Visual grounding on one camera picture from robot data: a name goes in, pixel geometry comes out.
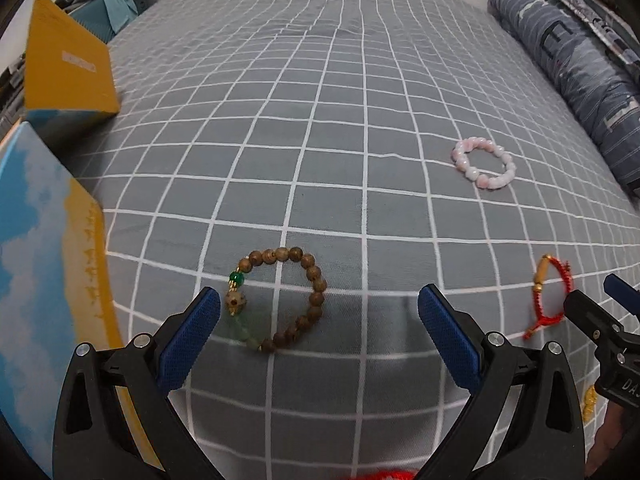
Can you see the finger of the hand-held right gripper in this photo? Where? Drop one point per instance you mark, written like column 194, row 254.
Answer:
column 592, row 322
column 622, row 292

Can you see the blue grey striped pillow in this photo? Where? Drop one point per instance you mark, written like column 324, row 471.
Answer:
column 575, row 75

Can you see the sky print cardboard box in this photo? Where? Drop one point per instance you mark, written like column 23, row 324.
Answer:
column 35, row 240

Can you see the teal suitcase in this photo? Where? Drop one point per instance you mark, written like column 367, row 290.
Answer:
column 95, row 20

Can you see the blue printed pillow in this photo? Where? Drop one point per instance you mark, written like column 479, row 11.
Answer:
column 600, row 15

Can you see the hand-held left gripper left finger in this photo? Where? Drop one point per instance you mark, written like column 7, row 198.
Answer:
column 192, row 332

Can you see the gold coin charm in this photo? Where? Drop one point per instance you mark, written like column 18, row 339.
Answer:
column 590, row 405

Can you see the grey checked bed sheet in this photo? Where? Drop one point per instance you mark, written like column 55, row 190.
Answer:
column 350, row 110

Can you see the light blue cloth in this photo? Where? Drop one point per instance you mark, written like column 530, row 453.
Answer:
column 120, row 5

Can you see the person's right forearm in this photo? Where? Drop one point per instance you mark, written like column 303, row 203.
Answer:
column 607, row 445

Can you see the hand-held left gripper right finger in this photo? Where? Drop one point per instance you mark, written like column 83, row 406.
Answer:
column 450, row 342

